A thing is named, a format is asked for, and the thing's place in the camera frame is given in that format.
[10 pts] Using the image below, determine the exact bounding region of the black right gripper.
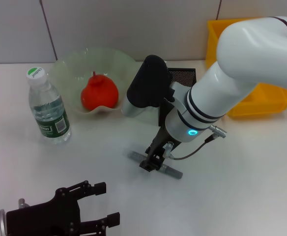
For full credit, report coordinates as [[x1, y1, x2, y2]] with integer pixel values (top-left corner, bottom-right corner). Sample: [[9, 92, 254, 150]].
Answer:
[[139, 126, 181, 173]]

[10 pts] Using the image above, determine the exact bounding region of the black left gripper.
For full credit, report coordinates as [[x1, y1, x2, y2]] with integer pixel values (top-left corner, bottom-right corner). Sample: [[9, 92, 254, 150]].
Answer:
[[5, 180, 121, 236]]

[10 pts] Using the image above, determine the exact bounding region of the grey marker pen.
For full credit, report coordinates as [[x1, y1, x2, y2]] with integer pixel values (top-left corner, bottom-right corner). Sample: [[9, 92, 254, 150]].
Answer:
[[126, 151, 183, 179]]

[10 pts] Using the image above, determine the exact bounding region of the red-orange toy orange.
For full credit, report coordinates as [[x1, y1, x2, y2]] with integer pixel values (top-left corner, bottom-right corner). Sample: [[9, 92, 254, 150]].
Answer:
[[81, 71, 120, 111]]

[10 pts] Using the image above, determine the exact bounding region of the clear green-label water bottle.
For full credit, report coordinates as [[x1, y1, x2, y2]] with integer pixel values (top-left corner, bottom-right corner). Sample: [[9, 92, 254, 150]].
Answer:
[[27, 66, 72, 145]]

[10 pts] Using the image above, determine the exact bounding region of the black mesh pen holder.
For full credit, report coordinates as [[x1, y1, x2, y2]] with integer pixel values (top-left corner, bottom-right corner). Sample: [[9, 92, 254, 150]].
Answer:
[[158, 67, 198, 127]]

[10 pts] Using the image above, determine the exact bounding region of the pale green glass fruit plate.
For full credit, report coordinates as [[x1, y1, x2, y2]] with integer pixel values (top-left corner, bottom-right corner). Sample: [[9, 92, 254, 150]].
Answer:
[[47, 47, 143, 120]]

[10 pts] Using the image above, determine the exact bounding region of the left gripper silver pin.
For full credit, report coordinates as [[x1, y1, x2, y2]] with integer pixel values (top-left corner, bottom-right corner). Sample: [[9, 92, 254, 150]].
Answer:
[[18, 198, 31, 209]]

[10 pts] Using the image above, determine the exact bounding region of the yellow plastic storage bin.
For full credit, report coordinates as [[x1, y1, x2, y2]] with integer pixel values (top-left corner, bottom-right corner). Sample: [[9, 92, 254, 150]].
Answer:
[[206, 19, 287, 119]]

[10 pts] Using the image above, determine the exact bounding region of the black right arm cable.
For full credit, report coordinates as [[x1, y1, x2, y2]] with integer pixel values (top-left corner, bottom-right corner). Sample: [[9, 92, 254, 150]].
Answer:
[[170, 124, 228, 160]]

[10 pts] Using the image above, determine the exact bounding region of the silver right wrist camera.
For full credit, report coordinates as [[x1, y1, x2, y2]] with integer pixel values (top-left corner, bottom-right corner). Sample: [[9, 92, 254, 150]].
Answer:
[[121, 54, 176, 118]]

